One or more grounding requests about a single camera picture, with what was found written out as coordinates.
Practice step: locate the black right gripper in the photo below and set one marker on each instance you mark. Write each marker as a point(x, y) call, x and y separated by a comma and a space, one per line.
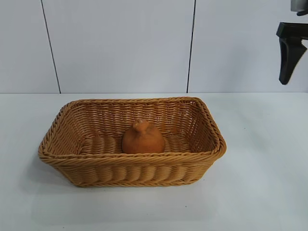
point(293, 31)

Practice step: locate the orange fruit with stem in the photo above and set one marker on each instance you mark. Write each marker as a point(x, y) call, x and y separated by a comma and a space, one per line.
point(144, 142)

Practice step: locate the tan woven wicker basket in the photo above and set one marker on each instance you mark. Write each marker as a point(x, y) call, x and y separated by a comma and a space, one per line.
point(130, 168)

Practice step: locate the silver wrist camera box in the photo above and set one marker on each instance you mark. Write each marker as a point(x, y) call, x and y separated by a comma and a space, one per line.
point(299, 4)

